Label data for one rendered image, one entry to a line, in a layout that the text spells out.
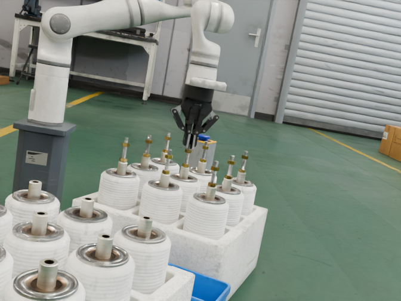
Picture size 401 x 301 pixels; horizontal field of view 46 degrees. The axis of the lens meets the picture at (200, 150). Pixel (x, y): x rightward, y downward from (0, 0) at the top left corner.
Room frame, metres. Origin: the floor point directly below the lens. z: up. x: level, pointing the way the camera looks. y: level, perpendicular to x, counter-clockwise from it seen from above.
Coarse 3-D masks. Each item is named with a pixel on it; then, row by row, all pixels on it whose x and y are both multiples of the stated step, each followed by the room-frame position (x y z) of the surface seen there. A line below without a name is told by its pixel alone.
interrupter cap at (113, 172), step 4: (112, 168) 1.14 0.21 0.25; (116, 168) 1.15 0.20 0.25; (108, 172) 1.10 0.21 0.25; (112, 172) 1.11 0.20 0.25; (116, 172) 1.13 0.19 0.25; (128, 172) 1.14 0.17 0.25; (132, 172) 1.14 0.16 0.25; (116, 176) 1.08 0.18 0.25; (120, 176) 1.08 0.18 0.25; (124, 176) 1.09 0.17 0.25; (128, 176) 1.09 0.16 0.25; (132, 176) 1.10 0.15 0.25; (136, 176) 1.12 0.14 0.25
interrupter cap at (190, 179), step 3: (171, 174) 1.19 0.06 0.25; (174, 174) 1.20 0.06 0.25; (177, 174) 1.21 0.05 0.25; (171, 177) 1.17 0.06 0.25; (174, 177) 1.16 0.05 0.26; (177, 177) 1.18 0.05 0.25; (189, 177) 1.20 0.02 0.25; (192, 177) 1.20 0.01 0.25; (195, 177) 1.20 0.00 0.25; (180, 180) 1.15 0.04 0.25; (183, 180) 1.15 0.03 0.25; (186, 180) 1.15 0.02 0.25; (189, 180) 1.16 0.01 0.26; (192, 180) 1.16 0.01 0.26; (195, 180) 1.17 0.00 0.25
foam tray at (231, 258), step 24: (96, 192) 1.16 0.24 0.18; (120, 216) 1.03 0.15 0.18; (240, 216) 1.18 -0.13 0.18; (264, 216) 1.27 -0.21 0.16; (192, 240) 0.96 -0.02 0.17; (216, 240) 0.97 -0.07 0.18; (240, 240) 1.07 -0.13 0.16; (192, 264) 0.96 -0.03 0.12; (216, 264) 0.94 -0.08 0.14; (240, 264) 1.11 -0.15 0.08
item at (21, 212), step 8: (8, 200) 0.80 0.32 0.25; (56, 200) 0.84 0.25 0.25; (8, 208) 0.79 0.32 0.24; (16, 208) 0.78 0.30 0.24; (24, 208) 0.78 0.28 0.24; (32, 208) 0.79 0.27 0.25; (40, 208) 0.79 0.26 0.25; (48, 208) 0.80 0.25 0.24; (56, 208) 0.82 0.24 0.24; (16, 216) 0.79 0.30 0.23; (24, 216) 0.78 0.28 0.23; (32, 216) 0.79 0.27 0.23; (48, 216) 0.80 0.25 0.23; (56, 216) 0.83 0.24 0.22; (16, 224) 0.78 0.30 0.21
